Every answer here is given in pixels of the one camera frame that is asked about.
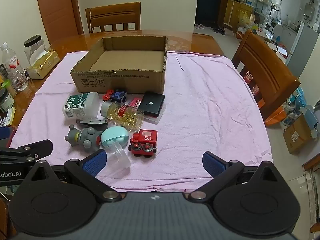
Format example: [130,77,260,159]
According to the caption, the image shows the clear jar with black lid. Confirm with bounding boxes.
[24,34,46,63]

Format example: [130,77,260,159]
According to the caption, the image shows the pink cloth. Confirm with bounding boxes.
[9,51,273,193]

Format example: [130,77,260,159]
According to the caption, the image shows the red printed packet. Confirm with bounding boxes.
[244,70,262,98]

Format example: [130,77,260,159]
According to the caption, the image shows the gold tissue pack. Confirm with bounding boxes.
[26,49,61,80]

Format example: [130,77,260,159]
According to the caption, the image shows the brown wooden door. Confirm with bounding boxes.
[34,0,84,44]

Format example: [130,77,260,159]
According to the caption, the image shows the white bottle with green label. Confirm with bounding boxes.
[62,92,100,119]

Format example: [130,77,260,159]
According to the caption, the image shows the wooden chair with slotted back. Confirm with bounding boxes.
[85,1,142,34]

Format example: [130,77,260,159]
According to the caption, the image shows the cardboard box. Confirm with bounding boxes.
[70,36,168,95]

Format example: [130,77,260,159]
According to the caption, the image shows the brown cardboard carton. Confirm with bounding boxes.
[282,114,316,154]

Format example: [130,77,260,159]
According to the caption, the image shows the wooden chair with grooved back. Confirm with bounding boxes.
[231,29,301,121]

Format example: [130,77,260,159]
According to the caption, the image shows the orange bag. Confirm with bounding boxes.
[265,109,287,127]

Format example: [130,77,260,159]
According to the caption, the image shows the grey robot toy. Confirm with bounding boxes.
[64,124,103,153]

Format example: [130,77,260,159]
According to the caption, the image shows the black rectangular device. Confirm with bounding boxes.
[138,92,166,117]

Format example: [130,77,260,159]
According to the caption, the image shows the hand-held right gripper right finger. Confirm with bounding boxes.
[187,151,286,204]

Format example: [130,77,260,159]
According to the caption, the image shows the clear bottle of yellow capsules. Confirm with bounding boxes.
[100,101,145,132]

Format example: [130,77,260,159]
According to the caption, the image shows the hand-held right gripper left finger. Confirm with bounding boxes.
[24,149,123,204]

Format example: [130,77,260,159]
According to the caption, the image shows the black-lidded dark jar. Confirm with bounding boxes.
[0,89,15,113]

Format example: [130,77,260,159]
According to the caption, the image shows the clear plastic jar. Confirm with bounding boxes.
[106,144,132,176]

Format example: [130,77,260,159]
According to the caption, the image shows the wooden cabinet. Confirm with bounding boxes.
[224,0,254,28]

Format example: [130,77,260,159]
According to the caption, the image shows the pink card in clear case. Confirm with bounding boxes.
[127,96,167,125]

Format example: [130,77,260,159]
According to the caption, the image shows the red toy train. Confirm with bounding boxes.
[129,129,159,157]

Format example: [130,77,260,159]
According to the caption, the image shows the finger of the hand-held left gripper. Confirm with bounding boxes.
[0,127,17,147]
[0,139,53,161]

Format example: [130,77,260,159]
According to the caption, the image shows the white standing fan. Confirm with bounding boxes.
[224,0,237,30]

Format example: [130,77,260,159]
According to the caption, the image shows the yellow plastic bag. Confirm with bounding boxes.
[237,10,253,28]

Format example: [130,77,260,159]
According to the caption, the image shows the clear water bottle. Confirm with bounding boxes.
[0,42,29,92]

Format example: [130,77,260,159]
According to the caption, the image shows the teal round case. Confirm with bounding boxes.
[101,126,130,149]

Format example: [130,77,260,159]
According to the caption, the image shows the grey refrigerator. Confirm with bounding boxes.
[285,21,320,78]

